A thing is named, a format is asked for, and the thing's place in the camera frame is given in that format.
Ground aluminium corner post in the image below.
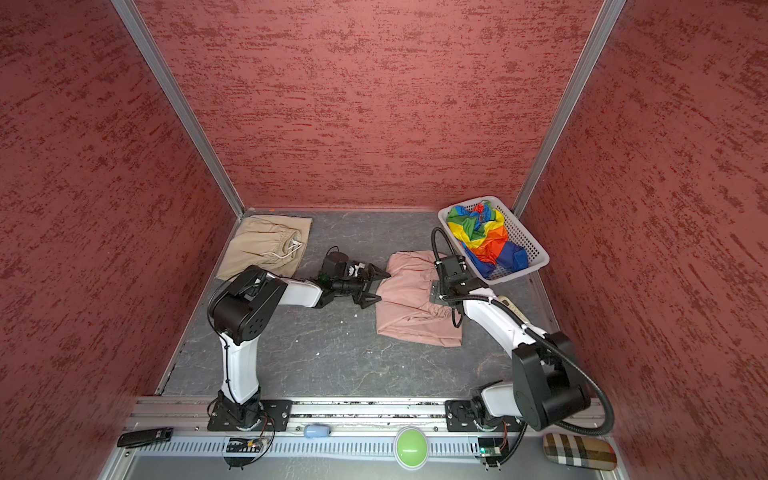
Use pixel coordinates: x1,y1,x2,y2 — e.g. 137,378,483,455
111,0,246,218
513,0,626,217

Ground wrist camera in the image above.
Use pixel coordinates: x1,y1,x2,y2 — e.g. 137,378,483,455
320,250,366,280
429,280,448,306

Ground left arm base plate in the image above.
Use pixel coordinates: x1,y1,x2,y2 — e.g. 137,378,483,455
207,397,293,433

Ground right circuit board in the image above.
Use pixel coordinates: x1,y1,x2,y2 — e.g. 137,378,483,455
475,437,509,470

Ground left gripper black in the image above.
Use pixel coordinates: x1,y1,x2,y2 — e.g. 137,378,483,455
333,263,391,308

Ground small blue oval object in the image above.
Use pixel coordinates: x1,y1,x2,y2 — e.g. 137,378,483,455
303,423,332,439

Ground beige shorts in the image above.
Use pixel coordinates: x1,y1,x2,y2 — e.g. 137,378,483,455
216,215,312,280

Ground left circuit board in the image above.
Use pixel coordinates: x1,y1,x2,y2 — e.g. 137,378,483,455
223,438,269,469

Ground green round button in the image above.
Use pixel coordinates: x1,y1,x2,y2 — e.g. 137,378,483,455
393,427,429,471

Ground pink shorts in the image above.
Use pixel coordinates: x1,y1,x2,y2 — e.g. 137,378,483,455
376,250,463,348

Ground aluminium corner post left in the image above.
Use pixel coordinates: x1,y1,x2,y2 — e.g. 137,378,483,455
111,0,246,218

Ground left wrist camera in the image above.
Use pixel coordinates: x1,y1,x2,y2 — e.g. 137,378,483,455
320,250,366,280

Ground black flat remote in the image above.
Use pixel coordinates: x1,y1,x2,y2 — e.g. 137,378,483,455
117,427,174,449

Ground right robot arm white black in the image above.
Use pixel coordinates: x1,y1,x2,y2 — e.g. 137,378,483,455
434,255,591,430

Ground thick black cable conduit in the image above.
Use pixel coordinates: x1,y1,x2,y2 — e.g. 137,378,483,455
430,226,616,437

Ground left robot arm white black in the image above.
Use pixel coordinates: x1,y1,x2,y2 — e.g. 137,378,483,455
207,262,391,431

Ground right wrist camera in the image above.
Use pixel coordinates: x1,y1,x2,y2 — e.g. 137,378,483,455
429,280,448,306

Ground circuit board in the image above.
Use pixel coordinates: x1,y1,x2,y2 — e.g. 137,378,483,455
475,437,509,470
223,438,269,469

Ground white plastic laundry basket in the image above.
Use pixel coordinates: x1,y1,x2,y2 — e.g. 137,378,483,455
437,196,549,285

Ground plaid glasses case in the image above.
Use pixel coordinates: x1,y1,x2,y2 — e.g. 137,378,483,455
542,433,618,471

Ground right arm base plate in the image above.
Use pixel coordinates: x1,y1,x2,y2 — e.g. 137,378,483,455
444,399,522,433

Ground cream calculator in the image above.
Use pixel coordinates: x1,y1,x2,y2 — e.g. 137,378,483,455
497,296,531,325

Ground aluminium front rail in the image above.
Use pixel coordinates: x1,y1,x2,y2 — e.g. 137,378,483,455
122,395,607,439

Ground colourful shorts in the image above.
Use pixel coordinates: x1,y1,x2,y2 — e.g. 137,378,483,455
446,201,529,279

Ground aluminium corner post right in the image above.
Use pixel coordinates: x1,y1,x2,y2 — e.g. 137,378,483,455
513,0,626,217

